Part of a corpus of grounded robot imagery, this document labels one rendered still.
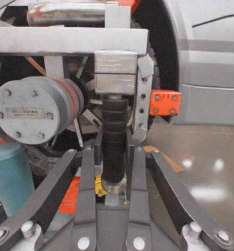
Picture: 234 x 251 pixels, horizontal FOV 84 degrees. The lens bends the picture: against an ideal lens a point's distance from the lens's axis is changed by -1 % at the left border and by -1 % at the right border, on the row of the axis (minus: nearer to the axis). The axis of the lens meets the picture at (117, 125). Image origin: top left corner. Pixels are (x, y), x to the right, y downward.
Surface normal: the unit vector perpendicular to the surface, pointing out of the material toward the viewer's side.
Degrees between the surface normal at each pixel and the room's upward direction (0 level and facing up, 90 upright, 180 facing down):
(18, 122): 90
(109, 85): 90
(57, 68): 90
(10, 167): 88
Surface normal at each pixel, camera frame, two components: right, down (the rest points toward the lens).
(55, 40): 0.00, 0.34
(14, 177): 0.71, 0.22
